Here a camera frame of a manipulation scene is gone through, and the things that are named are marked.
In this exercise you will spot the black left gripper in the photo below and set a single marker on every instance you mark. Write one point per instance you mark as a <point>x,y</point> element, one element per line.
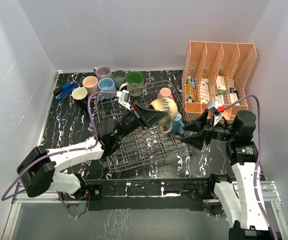
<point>150,117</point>

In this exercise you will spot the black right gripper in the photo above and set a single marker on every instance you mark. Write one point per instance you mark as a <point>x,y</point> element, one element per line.
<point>198,123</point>

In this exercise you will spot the teal floral mug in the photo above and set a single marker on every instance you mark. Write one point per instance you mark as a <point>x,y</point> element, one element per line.
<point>177,125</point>

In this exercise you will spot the cream scalloped mug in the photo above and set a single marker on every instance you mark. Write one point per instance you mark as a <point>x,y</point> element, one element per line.
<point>80,96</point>

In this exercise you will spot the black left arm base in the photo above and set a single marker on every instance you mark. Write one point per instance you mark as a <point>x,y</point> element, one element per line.
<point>88,192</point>

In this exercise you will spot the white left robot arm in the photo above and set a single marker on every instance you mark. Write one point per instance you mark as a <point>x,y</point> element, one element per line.
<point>42,169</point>

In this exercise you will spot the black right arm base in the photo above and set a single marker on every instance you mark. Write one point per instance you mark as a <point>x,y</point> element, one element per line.
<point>204,191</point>

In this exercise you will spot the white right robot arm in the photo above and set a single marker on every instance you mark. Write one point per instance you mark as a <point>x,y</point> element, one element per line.
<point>244,205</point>

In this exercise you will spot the white mug green inside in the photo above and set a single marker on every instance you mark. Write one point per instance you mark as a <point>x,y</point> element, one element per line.
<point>134,84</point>

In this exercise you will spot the dark grey-green mug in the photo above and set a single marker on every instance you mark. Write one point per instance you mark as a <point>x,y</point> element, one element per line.
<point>119,77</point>

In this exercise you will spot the light blue mug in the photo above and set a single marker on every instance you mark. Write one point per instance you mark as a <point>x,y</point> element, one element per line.
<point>106,85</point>

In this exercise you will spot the orange plastic file organizer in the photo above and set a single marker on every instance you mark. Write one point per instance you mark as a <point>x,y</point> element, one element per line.
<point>216,70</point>

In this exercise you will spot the lilac mug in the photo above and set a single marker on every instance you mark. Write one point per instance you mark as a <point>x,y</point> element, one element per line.
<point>102,72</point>

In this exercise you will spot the peach pink speckled mug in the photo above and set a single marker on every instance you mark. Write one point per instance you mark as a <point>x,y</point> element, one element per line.
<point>90,83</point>

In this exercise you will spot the blue stapler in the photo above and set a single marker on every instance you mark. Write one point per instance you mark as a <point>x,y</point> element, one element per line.
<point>64,90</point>

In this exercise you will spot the grey wire dish rack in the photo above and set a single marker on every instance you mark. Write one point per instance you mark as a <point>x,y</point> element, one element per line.
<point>149,146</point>

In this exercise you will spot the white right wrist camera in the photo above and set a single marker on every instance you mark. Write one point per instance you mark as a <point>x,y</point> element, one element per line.
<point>216,109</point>

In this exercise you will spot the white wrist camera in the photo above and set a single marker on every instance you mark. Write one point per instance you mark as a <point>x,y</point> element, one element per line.
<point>216,109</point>
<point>123,98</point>

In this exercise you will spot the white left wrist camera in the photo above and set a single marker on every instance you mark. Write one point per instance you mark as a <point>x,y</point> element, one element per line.
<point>123,98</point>

